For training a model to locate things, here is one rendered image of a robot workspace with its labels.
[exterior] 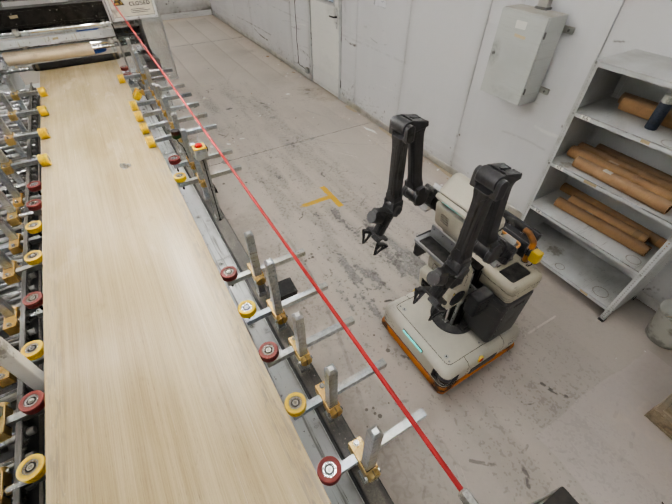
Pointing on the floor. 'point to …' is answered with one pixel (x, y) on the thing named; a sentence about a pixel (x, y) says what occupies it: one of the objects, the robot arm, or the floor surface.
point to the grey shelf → (598, 261)
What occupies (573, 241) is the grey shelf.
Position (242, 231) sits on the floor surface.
